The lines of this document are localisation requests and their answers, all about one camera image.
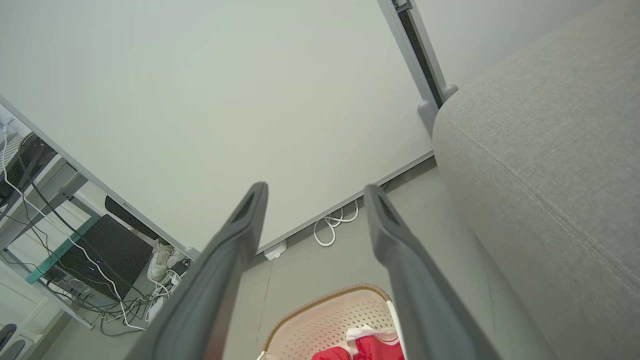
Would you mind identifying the teal desk crossbar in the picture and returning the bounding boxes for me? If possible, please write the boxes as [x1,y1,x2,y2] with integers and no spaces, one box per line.
[25,214,103,285]

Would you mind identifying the large white partition panel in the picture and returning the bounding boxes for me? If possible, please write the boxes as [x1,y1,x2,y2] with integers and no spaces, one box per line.
[0,0,435,256]

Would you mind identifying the grey fabric sofa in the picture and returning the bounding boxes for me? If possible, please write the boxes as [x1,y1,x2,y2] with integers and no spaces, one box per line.
[431,0,640,360]

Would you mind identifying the white perforated laundry basket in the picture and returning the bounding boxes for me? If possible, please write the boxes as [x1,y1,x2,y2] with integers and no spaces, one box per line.
[257,284,408,360]

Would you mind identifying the black cable bundle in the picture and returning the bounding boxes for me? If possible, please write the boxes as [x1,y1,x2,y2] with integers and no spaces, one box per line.
[45,280,171,337]

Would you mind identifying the white sneaker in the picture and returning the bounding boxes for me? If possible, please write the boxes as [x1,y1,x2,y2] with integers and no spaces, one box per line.
[146,239,187,283]

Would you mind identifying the black trouser leg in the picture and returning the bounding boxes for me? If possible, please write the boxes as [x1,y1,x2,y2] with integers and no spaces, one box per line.
[104,195,161,242]

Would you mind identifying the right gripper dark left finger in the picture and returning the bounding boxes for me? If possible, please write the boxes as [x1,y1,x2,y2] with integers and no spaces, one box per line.
[125,182,269,360]

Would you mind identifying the black computer tower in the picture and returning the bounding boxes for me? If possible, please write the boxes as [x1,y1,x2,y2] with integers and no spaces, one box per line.
[44,214,154,302]

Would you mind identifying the long white cable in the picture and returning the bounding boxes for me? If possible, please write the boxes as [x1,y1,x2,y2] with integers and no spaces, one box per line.
[1,125,147,332]

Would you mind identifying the grey chair base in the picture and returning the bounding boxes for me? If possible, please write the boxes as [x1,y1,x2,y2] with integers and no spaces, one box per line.
[0,324,26,360]

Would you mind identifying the coiled white cable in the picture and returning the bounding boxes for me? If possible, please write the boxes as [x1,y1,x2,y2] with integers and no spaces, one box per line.
[313,199,360,247]

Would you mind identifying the white power strip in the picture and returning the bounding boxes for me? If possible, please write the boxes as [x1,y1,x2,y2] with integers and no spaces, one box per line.
[159,270,187,296]

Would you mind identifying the small white floor box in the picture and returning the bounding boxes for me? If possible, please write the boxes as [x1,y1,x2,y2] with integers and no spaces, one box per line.
[263,240,288,262]

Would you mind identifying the red white printed garment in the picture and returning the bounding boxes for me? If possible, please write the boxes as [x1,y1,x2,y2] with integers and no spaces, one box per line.
[347,325,406,360]

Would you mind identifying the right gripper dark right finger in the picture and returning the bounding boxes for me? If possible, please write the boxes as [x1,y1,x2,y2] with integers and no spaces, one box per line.
[363,184,502,360]

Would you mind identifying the grey desk frame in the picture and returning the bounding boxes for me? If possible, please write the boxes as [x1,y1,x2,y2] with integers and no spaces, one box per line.
[0,155,101,251]

